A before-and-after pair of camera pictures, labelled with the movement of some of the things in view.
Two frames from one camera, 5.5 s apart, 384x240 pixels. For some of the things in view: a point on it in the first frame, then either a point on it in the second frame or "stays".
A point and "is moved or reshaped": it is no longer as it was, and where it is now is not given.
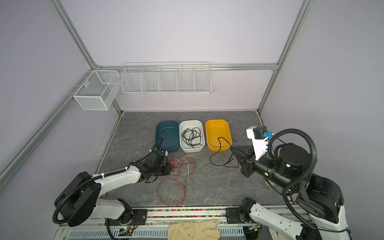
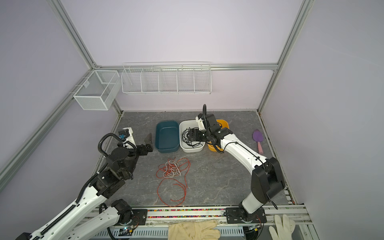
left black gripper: (168, 168) -> (144, 151)
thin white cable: (187, 173) is moved or reshaped
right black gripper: (249, 163) -> (195, 135)
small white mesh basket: (96, 91) stays
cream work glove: (193, 230) stays
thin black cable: (192, 137) stays
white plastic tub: (191, 135) stays
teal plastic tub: (169, 131) stays
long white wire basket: (182, 79) stays
